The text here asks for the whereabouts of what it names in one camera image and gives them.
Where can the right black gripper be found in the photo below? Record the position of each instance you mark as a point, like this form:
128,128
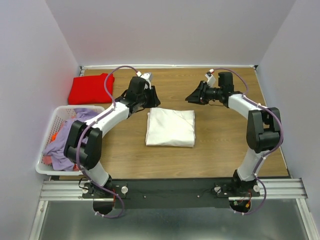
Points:
198,95

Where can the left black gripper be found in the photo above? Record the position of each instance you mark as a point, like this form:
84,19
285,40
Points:
154,100

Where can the white t-shirt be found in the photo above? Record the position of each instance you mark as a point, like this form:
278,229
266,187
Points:
168,127

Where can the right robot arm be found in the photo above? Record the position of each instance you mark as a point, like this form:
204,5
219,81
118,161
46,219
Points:
264,131

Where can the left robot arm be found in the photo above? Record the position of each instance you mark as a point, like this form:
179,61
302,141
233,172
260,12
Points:
84,142

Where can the folded red t-shirt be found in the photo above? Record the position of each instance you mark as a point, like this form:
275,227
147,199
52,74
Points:
89,90

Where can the white plastic laundry basket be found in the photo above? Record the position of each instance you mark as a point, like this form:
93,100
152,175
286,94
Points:
59,116

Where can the lavender t-shirt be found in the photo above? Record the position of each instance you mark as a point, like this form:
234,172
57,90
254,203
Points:
82,114

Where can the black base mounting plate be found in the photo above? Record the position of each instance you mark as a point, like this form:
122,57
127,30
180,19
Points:
172,193

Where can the orange pink garment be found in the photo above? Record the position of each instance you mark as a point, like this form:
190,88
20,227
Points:
53,154

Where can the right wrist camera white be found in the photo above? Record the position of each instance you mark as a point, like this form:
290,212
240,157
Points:
210,77

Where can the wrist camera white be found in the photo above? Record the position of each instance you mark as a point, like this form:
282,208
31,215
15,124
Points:
148,76
210,77

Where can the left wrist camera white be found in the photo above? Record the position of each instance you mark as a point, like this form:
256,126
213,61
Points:
148,76

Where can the aluminium rail frame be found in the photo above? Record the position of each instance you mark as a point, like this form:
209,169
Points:
280,212

